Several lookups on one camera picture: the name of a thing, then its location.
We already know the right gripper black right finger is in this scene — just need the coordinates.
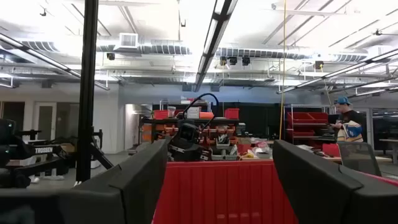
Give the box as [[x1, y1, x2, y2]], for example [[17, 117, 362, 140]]
[[272, 139, 398, 224]]

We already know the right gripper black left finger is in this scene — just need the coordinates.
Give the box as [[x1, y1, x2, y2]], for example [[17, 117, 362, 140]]
[[0, 139, 170, 224]]

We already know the small red storage bin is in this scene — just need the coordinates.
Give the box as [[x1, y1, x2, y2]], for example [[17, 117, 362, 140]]
[[153, 109, 169, 121], [223, 108, 241, 120]]

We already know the red plastic bin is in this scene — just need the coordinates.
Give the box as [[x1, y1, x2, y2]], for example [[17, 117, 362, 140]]
[[151, 159, 398, 224]]

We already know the workbench with orange bins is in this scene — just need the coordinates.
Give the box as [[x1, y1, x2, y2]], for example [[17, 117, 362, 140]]
[[139, 99, 242, 162]]

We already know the red case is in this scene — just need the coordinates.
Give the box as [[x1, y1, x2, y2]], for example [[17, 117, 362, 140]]
[[322, 142, 341, 158]]

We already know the office chair with blue seat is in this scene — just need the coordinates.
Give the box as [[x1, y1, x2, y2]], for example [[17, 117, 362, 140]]
[[336, 141, 382, 177]]

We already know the rack with red bins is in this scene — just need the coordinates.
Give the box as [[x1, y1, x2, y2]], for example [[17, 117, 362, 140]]
[[285, 104, 330, 146]]

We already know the person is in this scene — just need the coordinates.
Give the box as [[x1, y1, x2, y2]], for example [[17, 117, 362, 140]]
[[328, 95, 368, 144]]

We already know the wooden desk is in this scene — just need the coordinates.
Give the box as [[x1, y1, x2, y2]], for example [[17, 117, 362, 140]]
[[378, 138, 398, 165]]

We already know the long black light fixture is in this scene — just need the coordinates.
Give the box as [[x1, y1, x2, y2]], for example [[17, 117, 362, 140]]
[[192, 0, 239, 93]]

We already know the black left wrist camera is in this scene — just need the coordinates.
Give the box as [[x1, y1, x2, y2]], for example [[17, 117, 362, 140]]
[[177, 119, 200, 144]]

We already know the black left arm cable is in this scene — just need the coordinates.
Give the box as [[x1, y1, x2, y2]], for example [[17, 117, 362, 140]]
[[182, 92, 220, 131]]

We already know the black vertical frame post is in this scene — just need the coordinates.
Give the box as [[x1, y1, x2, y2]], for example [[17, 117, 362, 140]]
[[75, 0, 114, 183]]

